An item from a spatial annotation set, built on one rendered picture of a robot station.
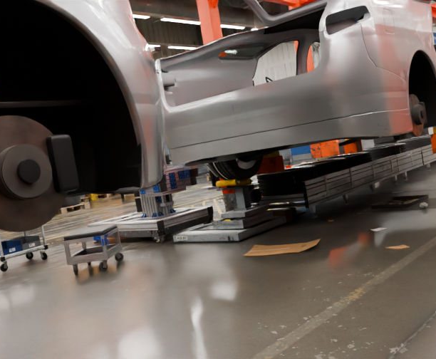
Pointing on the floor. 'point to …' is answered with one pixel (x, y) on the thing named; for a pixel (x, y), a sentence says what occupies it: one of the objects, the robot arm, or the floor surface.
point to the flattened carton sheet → (281, 248)
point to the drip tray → (399, 201)
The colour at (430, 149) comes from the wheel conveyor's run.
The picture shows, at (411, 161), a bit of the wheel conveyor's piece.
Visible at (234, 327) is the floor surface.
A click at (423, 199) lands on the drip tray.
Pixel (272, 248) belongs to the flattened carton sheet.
